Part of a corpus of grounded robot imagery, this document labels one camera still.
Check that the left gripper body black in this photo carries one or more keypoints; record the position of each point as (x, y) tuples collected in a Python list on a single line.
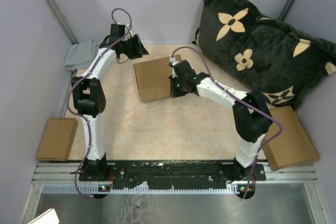
[(128, 46)]

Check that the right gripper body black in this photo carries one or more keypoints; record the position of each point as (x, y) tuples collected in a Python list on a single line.
[(178, 87)]

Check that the brown cardboard box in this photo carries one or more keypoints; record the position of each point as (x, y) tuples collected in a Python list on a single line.
[(153, 79)]

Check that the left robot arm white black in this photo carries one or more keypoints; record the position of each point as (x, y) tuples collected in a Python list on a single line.
[(89, 99)]

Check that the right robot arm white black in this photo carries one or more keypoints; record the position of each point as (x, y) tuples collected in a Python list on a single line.
[(250, 125)]

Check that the folded cardboard box left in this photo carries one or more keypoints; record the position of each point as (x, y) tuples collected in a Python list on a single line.
[(57, 140)]

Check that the folded cardboard box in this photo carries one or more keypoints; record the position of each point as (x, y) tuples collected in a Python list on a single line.
[(57, 140), (293, 146)]

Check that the folded cardboard box right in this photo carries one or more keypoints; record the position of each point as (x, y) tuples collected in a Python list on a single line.
[(293, 146)]

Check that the grey folded cloth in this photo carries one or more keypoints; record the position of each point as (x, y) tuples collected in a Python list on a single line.
[(80, 56)]

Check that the black floral plush pillow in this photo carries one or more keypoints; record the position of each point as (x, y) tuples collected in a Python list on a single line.
[(263, 53)]

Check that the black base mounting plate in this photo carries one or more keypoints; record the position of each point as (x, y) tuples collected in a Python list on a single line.
[(185, 174)]

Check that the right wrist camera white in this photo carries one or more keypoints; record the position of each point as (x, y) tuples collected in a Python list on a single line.
[(173, 60)]

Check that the aluminium rail frame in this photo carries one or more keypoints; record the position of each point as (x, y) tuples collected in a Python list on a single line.
[(57, 177)]

